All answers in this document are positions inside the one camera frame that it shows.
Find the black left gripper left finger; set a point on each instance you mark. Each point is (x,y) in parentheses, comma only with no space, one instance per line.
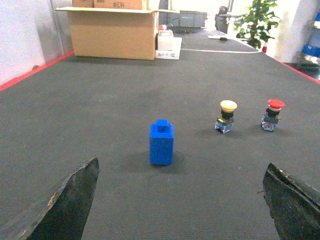
(65,215)

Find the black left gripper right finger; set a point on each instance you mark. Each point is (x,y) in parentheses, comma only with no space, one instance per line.
(293,205)

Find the blue plastic block part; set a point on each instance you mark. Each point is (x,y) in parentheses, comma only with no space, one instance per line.
(161,143)

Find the green potted plant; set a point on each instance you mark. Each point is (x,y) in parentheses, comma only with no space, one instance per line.
(255,25)

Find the large open cardboard box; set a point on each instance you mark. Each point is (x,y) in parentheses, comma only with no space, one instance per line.
(113,33)

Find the white flat box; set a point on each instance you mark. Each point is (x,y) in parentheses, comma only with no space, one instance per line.
(173,54)

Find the small white box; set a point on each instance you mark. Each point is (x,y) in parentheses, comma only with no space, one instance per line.
(165,40)

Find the small cardboard box left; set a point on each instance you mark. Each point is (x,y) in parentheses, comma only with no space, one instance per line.
(83,3)

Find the grey plastic crate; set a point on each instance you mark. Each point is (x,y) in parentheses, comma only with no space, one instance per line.
(188,19)

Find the long cardboard box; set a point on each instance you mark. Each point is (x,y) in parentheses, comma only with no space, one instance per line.
(122,4)

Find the red push button switch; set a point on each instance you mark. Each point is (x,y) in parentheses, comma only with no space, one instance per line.
(271,117)

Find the yellow push button switch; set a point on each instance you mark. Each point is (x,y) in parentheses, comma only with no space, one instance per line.
(224,123)

